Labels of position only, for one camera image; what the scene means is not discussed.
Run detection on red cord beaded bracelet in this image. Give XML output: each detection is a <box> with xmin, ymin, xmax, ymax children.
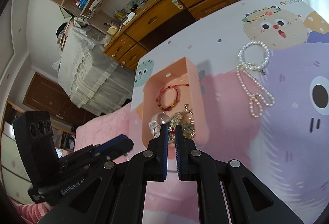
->
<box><xmin>156</xmin><ymin>83</ymin><xmax>191</xmax><ymax>112</ymax></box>

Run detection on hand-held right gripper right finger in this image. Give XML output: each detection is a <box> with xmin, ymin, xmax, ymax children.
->
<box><xmin>175</xmin><ymin>124</ymin><xmax>304</xmax><ymax>224</ymax></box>

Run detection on white pearl necklace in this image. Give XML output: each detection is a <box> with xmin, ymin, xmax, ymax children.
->
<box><xmin>236</xmin><ymin>62</ymin><xmax>276</xmax><ymax>119</ymax></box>

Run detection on cartoon printed table cover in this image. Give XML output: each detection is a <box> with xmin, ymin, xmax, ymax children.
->
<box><xmin>129</xmin><ymin>0</ymin><xmax>329</xmax><ymax>224</ymax></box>

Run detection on dark wooden door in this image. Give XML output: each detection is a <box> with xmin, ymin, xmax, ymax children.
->
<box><xmin>23</xmin><ymin>72</ymin><xmax>98</xmax><ymax>122</ymax></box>

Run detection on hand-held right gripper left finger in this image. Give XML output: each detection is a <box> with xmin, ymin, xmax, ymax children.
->
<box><xmin>67</xmin><ymin>124</ymin><xmax>170</xmax><ymax>224</ymax></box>

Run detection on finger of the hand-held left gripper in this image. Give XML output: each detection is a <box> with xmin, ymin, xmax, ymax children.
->
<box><xmin>62</xmin><ymin>134</ymin><xmax>128</xmax><ymax>161</ymax></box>
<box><xmin>95</xmin><ymin>138</ymin><xmax>134</xmax><ymax>163</ymax></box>

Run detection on wooden desk with drawers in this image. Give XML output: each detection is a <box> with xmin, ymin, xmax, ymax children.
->
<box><xmin>103</xmin><ymin>0</ymin><xmax>238</xmax><ymax>70</ymax></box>

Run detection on white lace covered cabinet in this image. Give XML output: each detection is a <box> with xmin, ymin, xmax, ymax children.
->
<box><xmin>53</xmin><ymin>25</ymin><xmax>134</xmax><ymax>114</ymax></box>

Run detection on stack of books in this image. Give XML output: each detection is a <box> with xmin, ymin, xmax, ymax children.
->
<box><xmin>58</xmin><ymin>21</ymin><xmax>74</xmax><ymax>51</ymax></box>

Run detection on black hat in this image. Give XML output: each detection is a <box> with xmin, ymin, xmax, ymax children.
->
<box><xmin>56</xmin><ymin>22</ymin><xmax>70</xmax><ymax>38</ymax></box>

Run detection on gold pearl hair ornament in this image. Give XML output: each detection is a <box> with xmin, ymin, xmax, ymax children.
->
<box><xmin>168</xmin><ymin>104</ymin><xmax>196</xmax><ymax>138</ymax></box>

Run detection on pink blanket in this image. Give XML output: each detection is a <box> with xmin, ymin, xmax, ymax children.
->
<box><xmin>74</xmin><ymin>104</ymin><xmax>134</xmax><ymax>154</ymax></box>

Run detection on orange plastic box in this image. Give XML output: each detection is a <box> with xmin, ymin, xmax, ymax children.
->
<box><xmin>141</xmin><ymin>57</ymin><xmax>210</xmax><ymax>149</ymax></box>

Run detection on white pearl bracelet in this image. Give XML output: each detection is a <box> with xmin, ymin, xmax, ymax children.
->
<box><xmin>239</xmin><ymin>41</ymin><xmax>271</xmax><ymax>66</ymax></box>

